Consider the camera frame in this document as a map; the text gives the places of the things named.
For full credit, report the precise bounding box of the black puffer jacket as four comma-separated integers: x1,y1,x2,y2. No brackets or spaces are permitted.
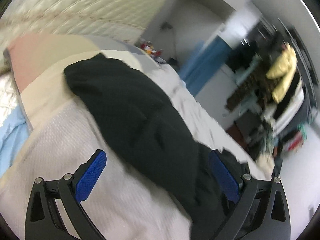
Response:
64,54,227,239

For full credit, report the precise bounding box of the pile of clothes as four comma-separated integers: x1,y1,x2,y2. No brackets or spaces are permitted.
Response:
245,126,283,178

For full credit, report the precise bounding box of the metal clothes rack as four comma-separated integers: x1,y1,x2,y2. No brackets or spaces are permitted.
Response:
277,18,319,122

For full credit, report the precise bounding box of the grey bed cover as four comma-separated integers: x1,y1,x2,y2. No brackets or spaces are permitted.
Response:
1,36,265,239

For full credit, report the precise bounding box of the white hanging jacket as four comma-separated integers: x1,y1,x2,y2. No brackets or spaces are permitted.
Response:
261,80,304,138

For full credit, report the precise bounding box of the light blue cloth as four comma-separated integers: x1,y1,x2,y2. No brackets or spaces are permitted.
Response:
0,106,29,177

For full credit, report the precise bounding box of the brown patterned scarf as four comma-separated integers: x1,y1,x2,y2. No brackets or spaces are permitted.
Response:
225,67,280,112

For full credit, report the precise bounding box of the yellow fleece jacket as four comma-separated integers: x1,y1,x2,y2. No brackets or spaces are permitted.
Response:
266,42,297,104

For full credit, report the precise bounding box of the blue curtain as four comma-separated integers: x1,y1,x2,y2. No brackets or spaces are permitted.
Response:
178,36,232,96

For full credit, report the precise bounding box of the pink beige pillow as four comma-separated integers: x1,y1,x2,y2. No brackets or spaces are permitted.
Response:
4,33,99,93

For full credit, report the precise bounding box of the cream quilted headboard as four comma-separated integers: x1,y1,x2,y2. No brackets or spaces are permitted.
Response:
1,0,165,47

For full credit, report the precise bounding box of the grey white wardrobe cabinet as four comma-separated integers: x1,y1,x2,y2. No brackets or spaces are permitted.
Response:
139,0,263,98

